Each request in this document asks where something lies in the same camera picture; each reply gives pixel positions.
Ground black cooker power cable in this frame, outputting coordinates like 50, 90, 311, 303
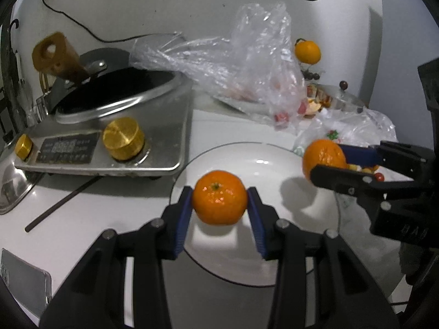
41, 0, 182, 44

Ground mandarin orange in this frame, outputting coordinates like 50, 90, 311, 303
192, 170, 248, 226
362, 165, 379, 173
302, 139, 348, 180

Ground large orange with leaf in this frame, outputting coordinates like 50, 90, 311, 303
294, 39, 322, 65

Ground grey refrigerator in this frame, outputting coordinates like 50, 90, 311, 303
369, 0, 438, 148

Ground clear crumpled plastic bag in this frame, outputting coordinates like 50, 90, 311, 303
130, 2, 308, 130

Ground silver phone on counter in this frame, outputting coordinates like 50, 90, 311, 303
1, 248, 52, 318

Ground steel induction cooker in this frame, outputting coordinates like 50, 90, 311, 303
15, 68, 193, 177

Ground clear box of dark fruit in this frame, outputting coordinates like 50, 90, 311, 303
301, 64, 324, 81

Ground black umbrella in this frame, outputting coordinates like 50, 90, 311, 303
1, 19, 26, 134

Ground printed flat plastic bag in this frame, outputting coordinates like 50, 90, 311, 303
292, 109, 397, 157

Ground red cherry tomato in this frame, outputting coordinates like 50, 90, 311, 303
374, 172, 385, 182

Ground yellow longan fruit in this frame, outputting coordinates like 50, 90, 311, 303
347, 164, 362, 172

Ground black wok with wooden handle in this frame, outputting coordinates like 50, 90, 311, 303
32, 32, 170, 114

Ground white plate black rim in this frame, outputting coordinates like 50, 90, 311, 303
170, 142, 340, 287

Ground steel pot lid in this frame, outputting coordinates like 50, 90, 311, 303
0, 159, 43, 215

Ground orange peel pieces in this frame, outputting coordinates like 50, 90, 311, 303
305, 84, 332, 117

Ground black chopstick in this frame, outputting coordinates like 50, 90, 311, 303
24, 176, 101, 233

